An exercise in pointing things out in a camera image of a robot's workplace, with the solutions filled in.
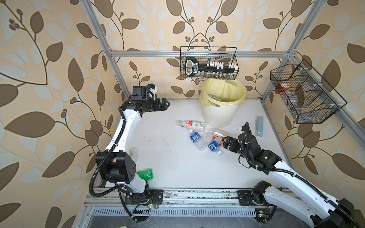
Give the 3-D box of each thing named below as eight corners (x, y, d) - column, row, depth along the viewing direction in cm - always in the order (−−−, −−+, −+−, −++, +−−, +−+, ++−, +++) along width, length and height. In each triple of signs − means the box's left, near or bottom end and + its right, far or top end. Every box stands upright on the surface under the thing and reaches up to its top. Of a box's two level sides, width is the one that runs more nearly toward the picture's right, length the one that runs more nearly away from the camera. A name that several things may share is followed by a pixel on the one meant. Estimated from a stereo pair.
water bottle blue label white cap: (199, 153, 92) (200, 149, 88) (187, 134, 101) (187, 130, 97) (206, 149, 94) (207, 145, 89) (194, 130, 103) (194, 126, 99)
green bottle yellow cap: (139, 181, 83) (135, 177, 78) (140, 172, 87) (137, 168, 81) (152, 181, 83) (149, 177, 78) (153, 172, 87) (151, 168, 81)
